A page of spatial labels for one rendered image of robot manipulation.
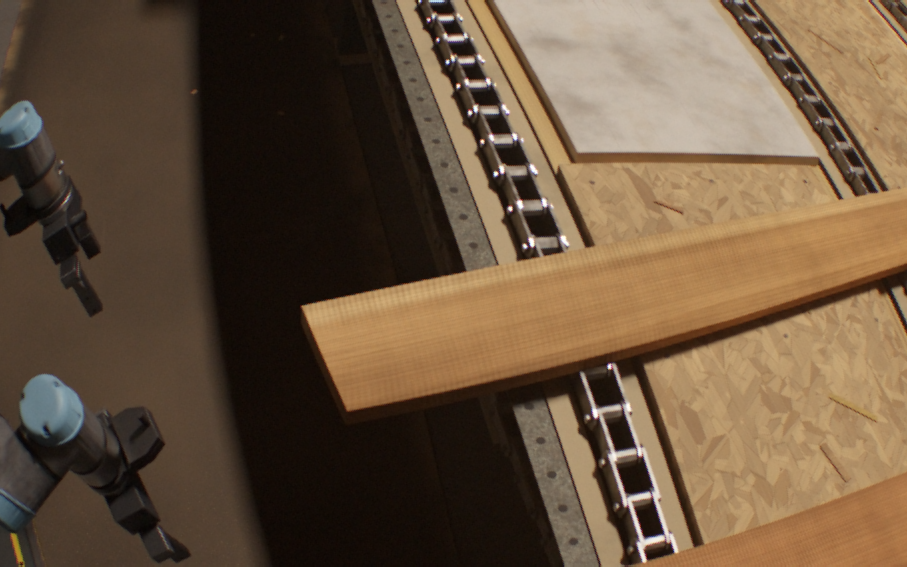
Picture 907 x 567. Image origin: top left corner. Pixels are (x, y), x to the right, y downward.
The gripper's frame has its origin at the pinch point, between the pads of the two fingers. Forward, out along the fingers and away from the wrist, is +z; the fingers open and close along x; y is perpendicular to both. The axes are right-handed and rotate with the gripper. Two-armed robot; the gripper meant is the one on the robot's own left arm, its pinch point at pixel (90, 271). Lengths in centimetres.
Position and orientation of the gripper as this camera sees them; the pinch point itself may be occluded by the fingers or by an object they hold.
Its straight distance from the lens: 168.6
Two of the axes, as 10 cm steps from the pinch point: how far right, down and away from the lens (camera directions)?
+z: 3.1, 6.8, 6.6
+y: 9.1, -4.1, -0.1
